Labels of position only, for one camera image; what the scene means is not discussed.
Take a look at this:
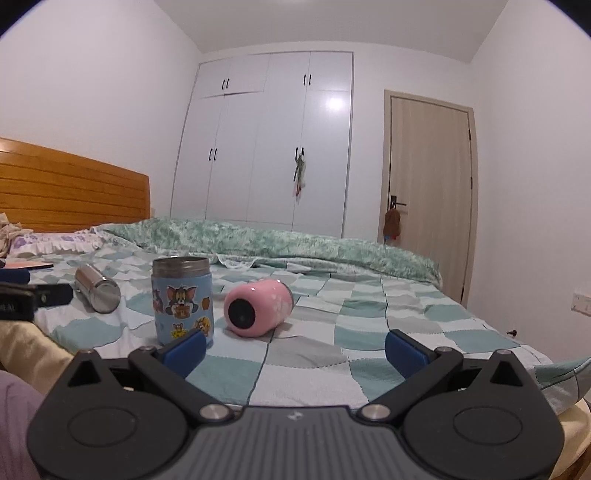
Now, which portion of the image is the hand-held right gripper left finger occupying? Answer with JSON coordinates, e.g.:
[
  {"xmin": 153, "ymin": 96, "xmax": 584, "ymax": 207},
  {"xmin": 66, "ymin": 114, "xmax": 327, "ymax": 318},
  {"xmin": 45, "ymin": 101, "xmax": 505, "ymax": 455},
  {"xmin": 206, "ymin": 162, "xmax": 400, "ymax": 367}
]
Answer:
[{"xmin": 55, "ymin": 330, "xmax": 234, "ymax": 424}]

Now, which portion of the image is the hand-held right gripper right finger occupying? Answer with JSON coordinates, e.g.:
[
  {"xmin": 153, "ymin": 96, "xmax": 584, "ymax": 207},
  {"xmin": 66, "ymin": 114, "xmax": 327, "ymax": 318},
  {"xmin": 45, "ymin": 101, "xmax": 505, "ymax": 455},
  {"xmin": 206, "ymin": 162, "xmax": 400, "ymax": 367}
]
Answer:
[{"xmin": 361, "ymin": 329, "xmax": 536, "ymax": 423}]

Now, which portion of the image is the pink bottle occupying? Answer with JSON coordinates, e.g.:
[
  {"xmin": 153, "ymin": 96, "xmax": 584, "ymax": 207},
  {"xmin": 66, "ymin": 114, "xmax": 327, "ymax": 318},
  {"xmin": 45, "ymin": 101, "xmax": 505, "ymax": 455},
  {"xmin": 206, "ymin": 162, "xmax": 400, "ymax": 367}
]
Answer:
[{"xmin": 223, "ymin": 280, "xmax": 295, "ymax": 337}]

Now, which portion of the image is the silver steel cup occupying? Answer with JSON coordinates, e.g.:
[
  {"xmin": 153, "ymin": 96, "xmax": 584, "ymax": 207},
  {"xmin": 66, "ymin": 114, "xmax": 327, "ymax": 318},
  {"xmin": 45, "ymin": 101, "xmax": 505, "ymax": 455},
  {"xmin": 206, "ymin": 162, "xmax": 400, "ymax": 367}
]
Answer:
[{"xmin": 74, "ymin": 263, "xmax": 122, "ymax": 314}]

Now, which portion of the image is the blue cartoon cup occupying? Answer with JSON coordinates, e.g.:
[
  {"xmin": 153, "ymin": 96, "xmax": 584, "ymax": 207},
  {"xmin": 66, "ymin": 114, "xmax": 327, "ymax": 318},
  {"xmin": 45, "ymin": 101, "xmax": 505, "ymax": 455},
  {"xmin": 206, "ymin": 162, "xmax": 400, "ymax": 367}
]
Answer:
[{"xmin": 151, "ymin": 257, "xmax": 215, "ymax": 350}]

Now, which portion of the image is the pink flat book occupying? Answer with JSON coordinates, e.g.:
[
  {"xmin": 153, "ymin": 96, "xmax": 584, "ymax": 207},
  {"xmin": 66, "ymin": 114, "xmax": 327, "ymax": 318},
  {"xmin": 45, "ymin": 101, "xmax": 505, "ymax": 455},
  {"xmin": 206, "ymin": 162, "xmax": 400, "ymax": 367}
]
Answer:
[{"xmin": 2, "ymin": 260, "xmax": 54, "ymax": 271}]

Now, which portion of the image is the pale yellow cloth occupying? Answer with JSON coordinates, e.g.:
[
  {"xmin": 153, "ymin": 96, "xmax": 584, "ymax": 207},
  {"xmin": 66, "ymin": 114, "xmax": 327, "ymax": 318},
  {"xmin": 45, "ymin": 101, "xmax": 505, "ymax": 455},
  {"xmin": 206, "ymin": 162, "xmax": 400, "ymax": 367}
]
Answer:
[
  {"xmin": 556, "ymin": 396, "xmax": 591, "ymax": 480},
  {"xmin": 0, "ymin": 318, "xmax": 75, "ymax": 394}
]

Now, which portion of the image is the beige crumpled cloth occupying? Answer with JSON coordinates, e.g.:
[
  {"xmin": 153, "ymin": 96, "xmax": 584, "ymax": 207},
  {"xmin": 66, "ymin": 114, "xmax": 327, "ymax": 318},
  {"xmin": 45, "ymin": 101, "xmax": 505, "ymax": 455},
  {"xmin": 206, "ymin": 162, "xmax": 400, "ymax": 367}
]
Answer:
[{"xmin": 0, "ymin": 212, "xmax": 34, "ymax": 259}]

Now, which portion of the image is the purple floral pillow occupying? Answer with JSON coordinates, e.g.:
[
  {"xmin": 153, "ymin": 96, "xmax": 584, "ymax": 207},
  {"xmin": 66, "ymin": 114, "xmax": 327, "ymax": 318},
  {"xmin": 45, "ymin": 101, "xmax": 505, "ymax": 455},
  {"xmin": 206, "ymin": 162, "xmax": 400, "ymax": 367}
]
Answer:
[{"xmin": 9, "ymin": 229, "xmax": 112, "ymax": 259}]

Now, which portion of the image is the wooden headboard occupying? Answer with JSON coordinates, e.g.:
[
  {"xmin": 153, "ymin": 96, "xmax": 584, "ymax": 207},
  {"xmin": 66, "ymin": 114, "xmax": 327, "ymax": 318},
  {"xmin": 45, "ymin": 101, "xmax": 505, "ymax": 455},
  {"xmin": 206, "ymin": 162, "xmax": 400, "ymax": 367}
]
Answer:
[{"xmin": 0, "ymin": 137, "xmax": 152, "ymax": 233}]

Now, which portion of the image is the purple clothing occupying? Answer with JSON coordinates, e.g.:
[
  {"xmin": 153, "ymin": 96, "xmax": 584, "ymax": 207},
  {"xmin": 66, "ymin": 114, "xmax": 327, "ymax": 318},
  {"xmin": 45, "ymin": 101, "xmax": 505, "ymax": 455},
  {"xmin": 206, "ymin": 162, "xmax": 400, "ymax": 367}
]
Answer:
[{"xmin": 0, "ymin": 369, "xmax": 45, "ymax": 480}]

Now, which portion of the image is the brown plush toy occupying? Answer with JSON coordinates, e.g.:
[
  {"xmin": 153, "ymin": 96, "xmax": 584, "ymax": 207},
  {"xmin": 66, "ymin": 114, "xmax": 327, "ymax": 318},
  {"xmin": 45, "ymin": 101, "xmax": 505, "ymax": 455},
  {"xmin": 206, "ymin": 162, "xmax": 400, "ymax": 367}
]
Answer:
[{"xmin": 382, "ymin": 208, "xmax": 403, "ymax": 244}]

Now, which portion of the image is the green floral quilt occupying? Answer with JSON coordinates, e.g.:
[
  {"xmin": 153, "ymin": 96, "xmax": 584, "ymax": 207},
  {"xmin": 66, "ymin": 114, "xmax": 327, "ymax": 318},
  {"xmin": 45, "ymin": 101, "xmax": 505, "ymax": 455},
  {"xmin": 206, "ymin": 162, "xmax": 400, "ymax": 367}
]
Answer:
[{"xmin": 91, "ymin": 218, "xmax": 443, "ymax": 288}]

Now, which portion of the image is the light wooden door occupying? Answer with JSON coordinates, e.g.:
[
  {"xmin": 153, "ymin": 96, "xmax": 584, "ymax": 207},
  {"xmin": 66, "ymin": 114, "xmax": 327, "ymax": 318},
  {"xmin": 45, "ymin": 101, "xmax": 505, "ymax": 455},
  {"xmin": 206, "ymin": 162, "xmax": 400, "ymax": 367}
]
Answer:
[{"xmin": 383, "ymin": 89, "xmax": 478, "ymax": 308}]

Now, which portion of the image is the hanging tassel ornament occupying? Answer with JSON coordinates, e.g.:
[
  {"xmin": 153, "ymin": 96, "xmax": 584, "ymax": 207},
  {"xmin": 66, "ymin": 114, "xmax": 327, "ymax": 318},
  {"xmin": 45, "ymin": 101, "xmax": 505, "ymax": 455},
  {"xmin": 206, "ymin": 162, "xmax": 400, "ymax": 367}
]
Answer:
[{"xmin": 291, "ymin": 148, "xmax": 307, "ymax": 204}]

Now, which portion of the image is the white wardrobe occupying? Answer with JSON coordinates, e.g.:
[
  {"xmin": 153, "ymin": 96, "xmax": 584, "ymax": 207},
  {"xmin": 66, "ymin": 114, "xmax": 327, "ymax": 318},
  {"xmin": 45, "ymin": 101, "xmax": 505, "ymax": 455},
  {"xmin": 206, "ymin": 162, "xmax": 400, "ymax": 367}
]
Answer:
[{"xmin": 169, "ymin": 51, "xmax": 354, "ymax": 239}]

